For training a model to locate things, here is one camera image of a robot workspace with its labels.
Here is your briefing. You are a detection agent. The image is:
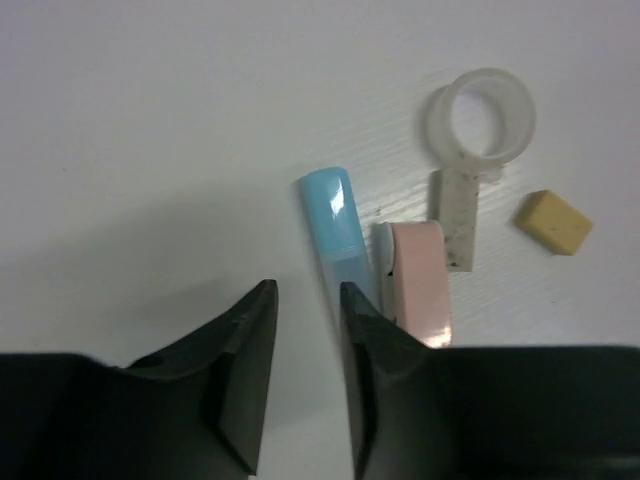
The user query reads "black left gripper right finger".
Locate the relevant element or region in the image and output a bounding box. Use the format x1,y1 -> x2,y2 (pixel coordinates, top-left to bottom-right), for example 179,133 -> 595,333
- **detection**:
340,282 -> 639,479

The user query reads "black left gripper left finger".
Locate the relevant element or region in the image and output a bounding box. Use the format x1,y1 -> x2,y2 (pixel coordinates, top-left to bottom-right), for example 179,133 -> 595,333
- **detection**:
1,280 -> 278,479

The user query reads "blue capped glue stick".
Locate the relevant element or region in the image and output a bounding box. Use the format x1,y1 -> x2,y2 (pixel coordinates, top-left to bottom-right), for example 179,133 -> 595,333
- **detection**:
298,166 -> 379,347

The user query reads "pink mini stapler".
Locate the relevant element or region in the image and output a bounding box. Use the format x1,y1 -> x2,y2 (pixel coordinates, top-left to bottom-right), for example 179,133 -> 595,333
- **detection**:
374,220 -> 452,348

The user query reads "yellow eraser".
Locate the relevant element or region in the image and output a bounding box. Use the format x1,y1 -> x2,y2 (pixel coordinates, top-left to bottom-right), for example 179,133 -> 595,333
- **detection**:
514,190 -> 594,256

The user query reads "clear tape dispenser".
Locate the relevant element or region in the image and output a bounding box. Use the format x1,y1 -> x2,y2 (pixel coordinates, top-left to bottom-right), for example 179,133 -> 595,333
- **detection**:
422,67 -> 537,272

